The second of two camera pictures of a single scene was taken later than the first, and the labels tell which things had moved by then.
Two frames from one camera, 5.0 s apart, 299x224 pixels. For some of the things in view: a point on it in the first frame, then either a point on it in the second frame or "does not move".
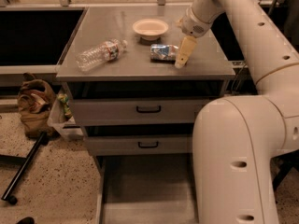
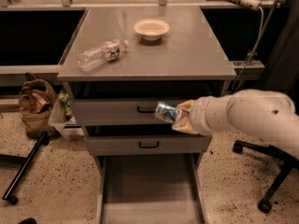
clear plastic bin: x=63 y=117 does not move
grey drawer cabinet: x=137 y=108 does not move
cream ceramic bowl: x=150 y=28 does not move
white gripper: x=192 y=25 → x=198 y=116
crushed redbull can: x=163 y=52 → x=165 y=112
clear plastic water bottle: x=99 y=54 does not move
